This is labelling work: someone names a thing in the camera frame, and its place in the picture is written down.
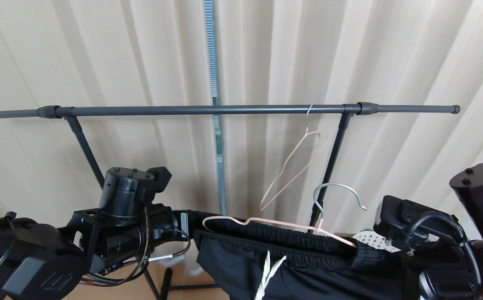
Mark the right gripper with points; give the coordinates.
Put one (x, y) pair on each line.
(446, 283)

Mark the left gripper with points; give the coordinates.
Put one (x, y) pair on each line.
(168, 225)

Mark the black shorts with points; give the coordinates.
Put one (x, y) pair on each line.
(308, 275)

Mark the pink clothes hanger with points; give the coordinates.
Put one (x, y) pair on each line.
(306, 123)
(336, 184)

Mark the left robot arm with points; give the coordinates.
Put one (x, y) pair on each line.
(16, 258)

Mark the white laundry basket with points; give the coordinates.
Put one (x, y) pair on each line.
(371, 239)

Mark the black clothes rack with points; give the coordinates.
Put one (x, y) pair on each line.
(183, 110)

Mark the beige curtain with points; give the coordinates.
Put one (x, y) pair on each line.
(99, 62)

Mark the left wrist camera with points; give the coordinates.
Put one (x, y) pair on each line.
(160, 177)

